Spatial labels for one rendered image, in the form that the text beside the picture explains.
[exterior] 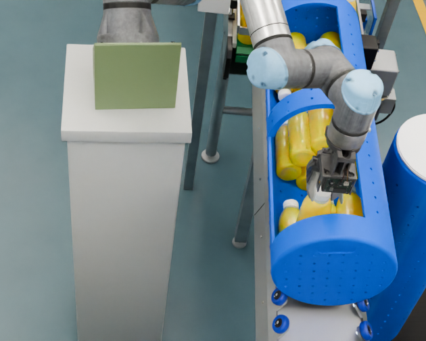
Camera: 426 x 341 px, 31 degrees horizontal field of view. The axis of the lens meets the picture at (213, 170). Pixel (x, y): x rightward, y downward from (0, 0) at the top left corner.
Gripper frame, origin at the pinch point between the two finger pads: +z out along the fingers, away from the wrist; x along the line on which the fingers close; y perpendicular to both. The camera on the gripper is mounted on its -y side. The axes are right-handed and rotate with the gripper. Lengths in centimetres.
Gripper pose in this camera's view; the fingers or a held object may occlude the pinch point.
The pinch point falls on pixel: (322, 192)
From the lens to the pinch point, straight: 169.4
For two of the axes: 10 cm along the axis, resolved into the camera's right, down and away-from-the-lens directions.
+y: -0.3, 7.6, -6.5
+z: -1.1, 6.4, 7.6
